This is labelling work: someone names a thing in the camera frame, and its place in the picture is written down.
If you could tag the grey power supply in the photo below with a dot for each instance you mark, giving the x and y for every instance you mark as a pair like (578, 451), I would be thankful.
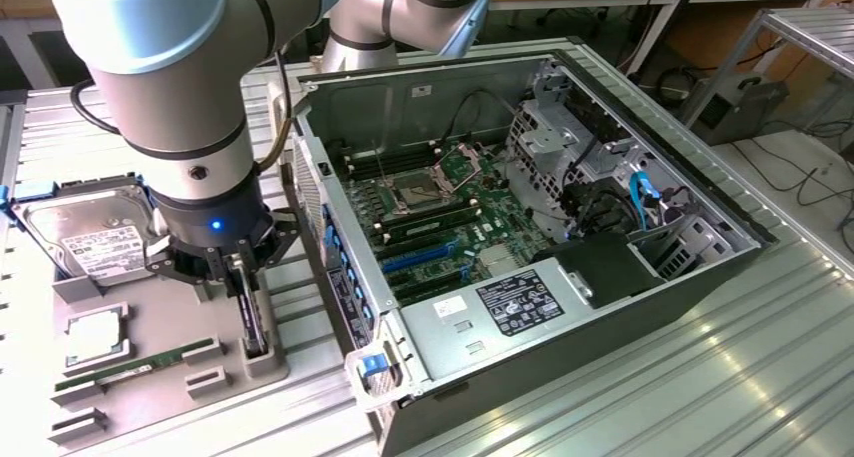
(461, 337)

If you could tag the thin locking lever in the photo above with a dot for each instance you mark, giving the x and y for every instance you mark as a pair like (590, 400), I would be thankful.
(382, 169)

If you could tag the green motherboard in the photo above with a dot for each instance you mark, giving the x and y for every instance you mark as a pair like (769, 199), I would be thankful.
(494, 217)

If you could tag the green RAM stick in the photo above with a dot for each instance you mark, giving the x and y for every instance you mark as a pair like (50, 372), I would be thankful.
(134, 364)

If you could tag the open black PC case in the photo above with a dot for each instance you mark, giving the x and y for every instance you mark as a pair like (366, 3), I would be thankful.
(601, 377)

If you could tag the silver hard disk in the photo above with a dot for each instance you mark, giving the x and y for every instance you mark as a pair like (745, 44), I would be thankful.
(87, 232)

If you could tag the tall metal disk bay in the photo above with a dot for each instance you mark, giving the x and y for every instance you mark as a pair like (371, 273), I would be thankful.
(547, 137)

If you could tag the blue expansion slot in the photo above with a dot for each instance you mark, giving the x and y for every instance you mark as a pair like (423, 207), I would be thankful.
(418, 257)

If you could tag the long black expansion slot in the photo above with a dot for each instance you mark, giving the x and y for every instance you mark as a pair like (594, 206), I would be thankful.
(435, 290)
(427, 279)

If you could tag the RAM stick with black chips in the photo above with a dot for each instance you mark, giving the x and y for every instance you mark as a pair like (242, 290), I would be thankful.
(434, 226)

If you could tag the grey parts rack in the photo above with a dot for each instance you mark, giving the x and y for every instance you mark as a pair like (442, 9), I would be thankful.
(167, 327)

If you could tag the CPU socket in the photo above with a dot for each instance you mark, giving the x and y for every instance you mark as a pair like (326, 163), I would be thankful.
(415, 192)

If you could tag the blue disk caddy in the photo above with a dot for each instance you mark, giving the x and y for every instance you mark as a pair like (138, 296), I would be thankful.
(7, 199)

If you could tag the black fan shroud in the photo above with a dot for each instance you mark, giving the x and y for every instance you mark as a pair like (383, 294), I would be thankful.
(601, 269)

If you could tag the low metal disk bay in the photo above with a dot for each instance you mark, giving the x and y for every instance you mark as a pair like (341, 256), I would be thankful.
(694, 249)

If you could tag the black RAM slot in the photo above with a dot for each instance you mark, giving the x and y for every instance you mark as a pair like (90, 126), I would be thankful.
(422, 210)
(425, 215)
(427, 220)
(393, 164)
(395, 171)
(387, 151)
(390, 158)

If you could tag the silver chipset heatsink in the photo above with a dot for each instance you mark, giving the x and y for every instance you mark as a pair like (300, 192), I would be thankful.
(501, 263)

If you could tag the black case knob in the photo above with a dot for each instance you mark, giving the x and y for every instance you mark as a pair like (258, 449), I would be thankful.
(324, 169)

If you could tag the blue slot clip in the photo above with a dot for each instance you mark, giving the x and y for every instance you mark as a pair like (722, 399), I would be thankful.
(361, 297)
(367, 313)
(343, 266)
(331, 242)

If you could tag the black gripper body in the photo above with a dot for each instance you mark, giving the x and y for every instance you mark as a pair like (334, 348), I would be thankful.
(207, 217)

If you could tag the metal frame table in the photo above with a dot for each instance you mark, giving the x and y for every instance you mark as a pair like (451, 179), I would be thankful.
(801, 27)

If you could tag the metal socket cover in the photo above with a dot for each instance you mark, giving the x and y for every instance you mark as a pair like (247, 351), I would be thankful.
(461, 163)

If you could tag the silver CPU chip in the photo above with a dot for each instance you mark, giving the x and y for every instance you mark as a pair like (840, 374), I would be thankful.
(95, 338)

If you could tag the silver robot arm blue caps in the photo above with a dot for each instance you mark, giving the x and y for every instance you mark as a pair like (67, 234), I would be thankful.
(167, 77)

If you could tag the blue case latch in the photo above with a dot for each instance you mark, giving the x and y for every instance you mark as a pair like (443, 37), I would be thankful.
(374, 365)

